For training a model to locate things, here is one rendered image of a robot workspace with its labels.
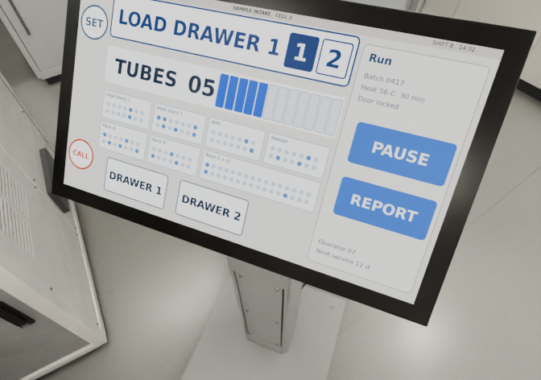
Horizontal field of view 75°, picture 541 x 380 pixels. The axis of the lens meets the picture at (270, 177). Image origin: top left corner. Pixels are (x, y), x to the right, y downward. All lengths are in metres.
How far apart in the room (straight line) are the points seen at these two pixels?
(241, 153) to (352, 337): 1.11
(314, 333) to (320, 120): 1.07
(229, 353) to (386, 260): 1.01
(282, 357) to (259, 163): 1.02
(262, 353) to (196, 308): 0.30
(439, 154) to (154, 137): 0.33
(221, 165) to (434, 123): 0.23
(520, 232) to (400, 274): 1.50
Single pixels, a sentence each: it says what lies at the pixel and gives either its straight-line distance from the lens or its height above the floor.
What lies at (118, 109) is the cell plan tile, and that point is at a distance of 0.50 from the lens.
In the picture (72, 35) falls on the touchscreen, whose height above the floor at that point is 1.13.
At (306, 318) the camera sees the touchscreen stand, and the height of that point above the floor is 0.04.
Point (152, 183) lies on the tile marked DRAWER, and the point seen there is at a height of 1.01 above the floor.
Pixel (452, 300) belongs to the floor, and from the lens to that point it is 1.60.
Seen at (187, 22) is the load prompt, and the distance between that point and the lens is 0.45.
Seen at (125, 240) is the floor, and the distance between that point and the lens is 1.69.
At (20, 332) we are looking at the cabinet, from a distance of 1.24.
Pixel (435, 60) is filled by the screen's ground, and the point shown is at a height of 1.17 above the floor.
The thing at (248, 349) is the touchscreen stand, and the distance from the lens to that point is 1.36.
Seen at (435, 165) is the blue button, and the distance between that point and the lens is 0.39.
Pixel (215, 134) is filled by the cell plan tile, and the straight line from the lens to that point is 0.43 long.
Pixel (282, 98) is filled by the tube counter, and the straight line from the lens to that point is 0.40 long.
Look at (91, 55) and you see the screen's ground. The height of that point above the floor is 1.11.
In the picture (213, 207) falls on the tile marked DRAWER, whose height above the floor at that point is 1.01.
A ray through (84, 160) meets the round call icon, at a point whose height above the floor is 1.01.
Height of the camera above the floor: 1.37
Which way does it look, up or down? 51 degrees down
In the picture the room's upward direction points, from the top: 1 degrees counter-clockwise
